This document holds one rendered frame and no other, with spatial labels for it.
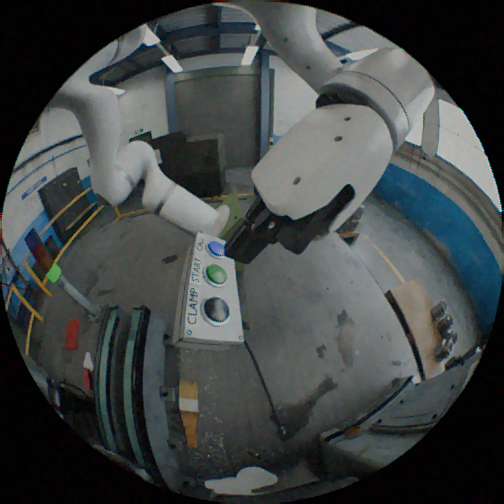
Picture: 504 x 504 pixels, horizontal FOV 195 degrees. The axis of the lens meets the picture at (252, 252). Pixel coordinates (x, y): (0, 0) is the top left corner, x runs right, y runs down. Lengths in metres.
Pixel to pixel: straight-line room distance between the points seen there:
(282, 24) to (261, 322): 0.56
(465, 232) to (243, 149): 7.76
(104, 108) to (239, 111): 6.29
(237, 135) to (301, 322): 6.38
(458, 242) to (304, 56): 5.09
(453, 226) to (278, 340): 5.06
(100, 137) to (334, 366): 0.78
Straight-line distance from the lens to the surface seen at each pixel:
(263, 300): 0.47
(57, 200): 5.67
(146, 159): 0.51
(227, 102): 6.63
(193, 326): 0.15
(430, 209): 5.33
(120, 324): 0.48
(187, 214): 0.46
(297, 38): 0.24
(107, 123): 0.41
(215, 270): 0.19
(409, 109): 0.16
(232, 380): 0.42
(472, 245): 5.15
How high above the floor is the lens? 1.22
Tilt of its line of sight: 44 degrees down
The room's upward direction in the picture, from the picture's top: straight up
